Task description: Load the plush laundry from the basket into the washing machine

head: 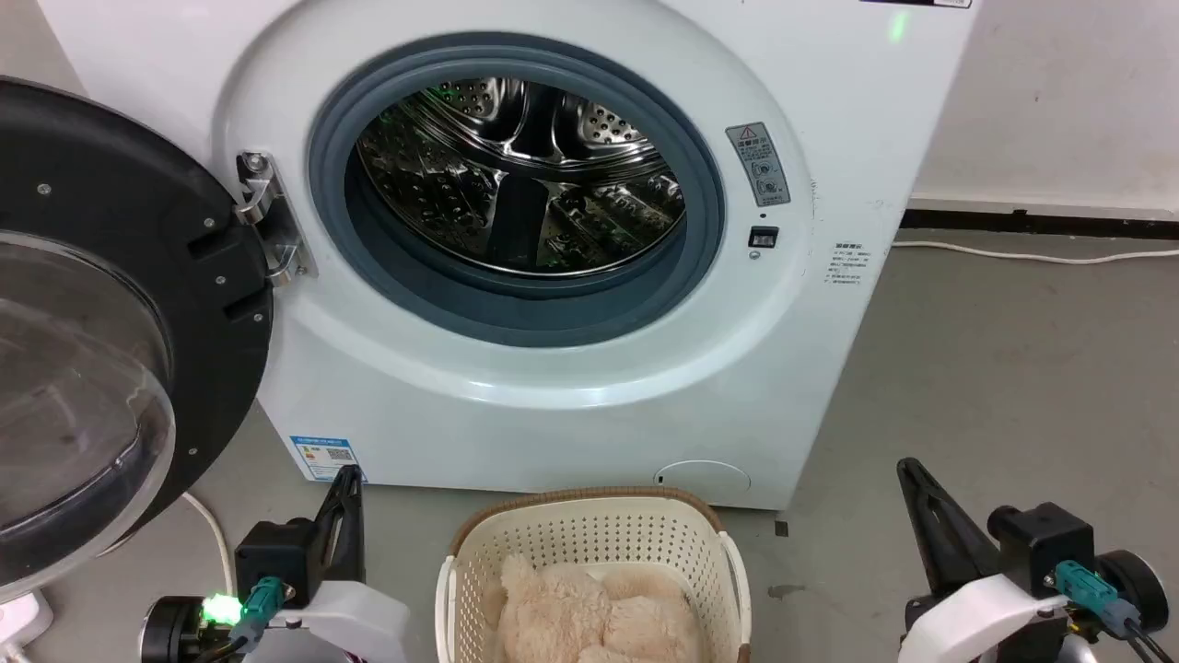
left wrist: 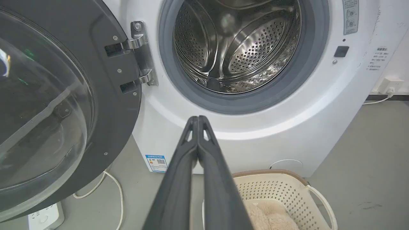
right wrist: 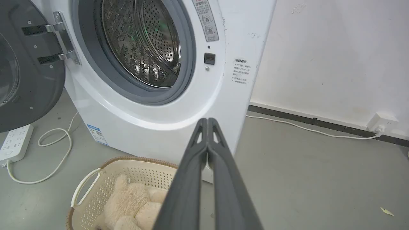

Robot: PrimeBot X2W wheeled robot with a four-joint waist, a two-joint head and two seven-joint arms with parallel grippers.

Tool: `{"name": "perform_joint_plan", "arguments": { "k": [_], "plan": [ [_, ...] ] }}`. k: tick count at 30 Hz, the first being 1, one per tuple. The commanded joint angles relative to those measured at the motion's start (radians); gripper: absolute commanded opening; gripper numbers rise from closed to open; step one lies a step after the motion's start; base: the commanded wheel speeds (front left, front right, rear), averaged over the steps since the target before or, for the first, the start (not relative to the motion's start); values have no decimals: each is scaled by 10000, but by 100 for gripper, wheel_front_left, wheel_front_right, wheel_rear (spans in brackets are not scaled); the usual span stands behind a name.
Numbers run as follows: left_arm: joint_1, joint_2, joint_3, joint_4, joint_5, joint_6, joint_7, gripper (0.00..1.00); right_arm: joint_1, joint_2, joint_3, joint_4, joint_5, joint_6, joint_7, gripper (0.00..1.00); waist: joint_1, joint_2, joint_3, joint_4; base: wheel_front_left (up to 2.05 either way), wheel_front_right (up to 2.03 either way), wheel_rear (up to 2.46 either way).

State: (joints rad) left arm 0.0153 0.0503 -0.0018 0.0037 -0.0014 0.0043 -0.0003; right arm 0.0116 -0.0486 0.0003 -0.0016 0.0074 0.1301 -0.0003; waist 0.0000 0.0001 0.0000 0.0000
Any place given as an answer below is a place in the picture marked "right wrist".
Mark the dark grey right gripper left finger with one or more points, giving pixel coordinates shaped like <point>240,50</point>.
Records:
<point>185,191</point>

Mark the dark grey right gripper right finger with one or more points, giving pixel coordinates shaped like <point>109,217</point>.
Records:
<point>230,191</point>

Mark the white front-load washing machine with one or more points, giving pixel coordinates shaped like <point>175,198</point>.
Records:
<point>147,64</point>

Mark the dark grey washer door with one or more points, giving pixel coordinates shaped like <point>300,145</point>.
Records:
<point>25,64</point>

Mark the cream plush teddy bear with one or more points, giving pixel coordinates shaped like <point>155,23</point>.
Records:
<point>131,204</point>

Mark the cream plastic laundry basket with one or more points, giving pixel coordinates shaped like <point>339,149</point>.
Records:
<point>96,191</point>

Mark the small yellowish floor scrap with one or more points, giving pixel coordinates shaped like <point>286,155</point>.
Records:
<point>386,211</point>

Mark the white power strip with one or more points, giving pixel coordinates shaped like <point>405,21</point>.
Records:
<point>14,143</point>

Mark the white wall socket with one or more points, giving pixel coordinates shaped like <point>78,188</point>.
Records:
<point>381,123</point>

